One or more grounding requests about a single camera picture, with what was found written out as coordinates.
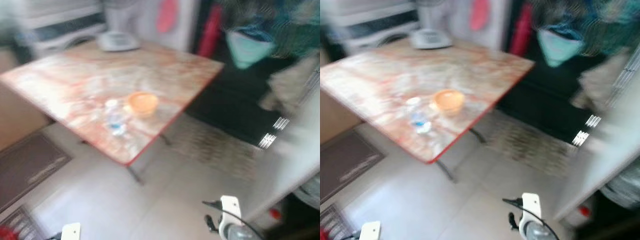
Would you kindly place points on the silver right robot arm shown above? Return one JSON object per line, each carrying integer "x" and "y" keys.
{"x": 537, "y": 232}
{"x": 241, "y": 233}

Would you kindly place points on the white jug with red cap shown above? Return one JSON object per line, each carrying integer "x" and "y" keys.
{"x": 274, "y": 214}
{"x": 582, "y": 210}

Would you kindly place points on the beige patterned floor rug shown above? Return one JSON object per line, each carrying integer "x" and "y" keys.
{"x": 215, "y": 147}
{"x": 530, "y": 145}

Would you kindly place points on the bubble wrap bundle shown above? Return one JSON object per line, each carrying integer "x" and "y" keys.
{"x": 622, "y": 190}
{"x": 310, "y": 192}

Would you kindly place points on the red object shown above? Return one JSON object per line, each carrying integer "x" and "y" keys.
{"x": 6, "y": 234}
{"x": 322, "y": 234}

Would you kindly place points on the white counter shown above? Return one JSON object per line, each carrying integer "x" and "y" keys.
{"x": 295, "y": 150}
{"x": 605, "y": 150}

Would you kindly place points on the small dark patterned mat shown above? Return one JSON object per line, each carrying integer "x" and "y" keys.
{"x": 15, "y": 225}
{"x": 330, "y": 222}

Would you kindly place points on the round orange lidded container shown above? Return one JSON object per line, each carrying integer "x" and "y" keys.
{"x": 143, "y": 102}
{"x": 448, "y": 101}

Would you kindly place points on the clear plastic water bottle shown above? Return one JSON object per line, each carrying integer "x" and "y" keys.
{"x": 115, "y": 117}
{"x": 417, "y": 117}

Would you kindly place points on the brown paw print door mat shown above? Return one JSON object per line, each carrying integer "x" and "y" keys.
{"x": 27, "y": 165}
{"x": 345, "y": 160}

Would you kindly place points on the beige patterned cloth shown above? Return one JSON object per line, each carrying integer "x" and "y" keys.
{"x": 600, "y": 80}
{"x": 290, "y": 82}

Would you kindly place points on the teal underwear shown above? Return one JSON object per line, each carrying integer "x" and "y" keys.
{"x": 560, "y": 47}
{"x": 248, "y": 50}

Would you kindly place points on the orange marble pattern table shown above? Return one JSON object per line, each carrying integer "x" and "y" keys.
{"x": 395, "y": 80}
{"x": 75, "y": 80}

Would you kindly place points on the red hanging cloth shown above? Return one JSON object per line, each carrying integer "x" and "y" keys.
{"x": 210, "y": 32}
{"x": 522, "y": 30}

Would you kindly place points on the white standing fan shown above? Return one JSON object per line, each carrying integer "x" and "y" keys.
{"x": 430, "y": 39}
{"x": 117, "y": 41}

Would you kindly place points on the pink hanging cloth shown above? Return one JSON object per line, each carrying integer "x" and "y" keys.
{"x": 166, "y": 15}
{"x": 479, "y": 14}

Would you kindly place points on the white front-load washing machine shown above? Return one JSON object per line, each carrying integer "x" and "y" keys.
{"x": 65, "y": 37}
{"x": 375, "y": 35}

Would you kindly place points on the white stacked appliance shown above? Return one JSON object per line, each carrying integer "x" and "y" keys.
{"x": 370, "y": 7}
{"x": 60, "y": 10}

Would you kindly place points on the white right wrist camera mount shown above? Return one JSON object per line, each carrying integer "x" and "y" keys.
{"x": 530, "y": 205}
{"x": 230, "y": 207}

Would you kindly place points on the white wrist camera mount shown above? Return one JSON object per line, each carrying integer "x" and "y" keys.
{"x": 70, "y": 231}
{"x": 230, "y": 207}
{"x": 370, "y": 230}
{"x": 530, "y": 205}

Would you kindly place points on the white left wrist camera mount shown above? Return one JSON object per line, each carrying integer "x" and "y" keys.
{"x": 70, "y": 231}
{"x": 370, "y": 230}

